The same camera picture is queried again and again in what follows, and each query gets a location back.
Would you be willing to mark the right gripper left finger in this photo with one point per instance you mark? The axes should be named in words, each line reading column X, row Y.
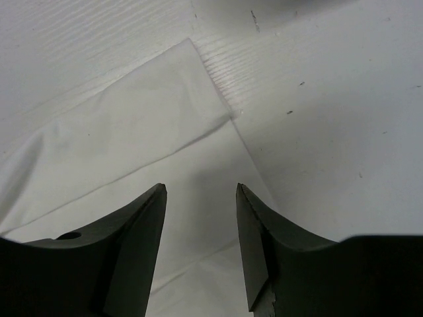
column 102, row 269

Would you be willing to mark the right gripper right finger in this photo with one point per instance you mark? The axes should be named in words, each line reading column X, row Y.
column 290, row 271

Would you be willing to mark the white t-shirt black print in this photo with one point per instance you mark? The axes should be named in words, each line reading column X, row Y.
column 165, row 122

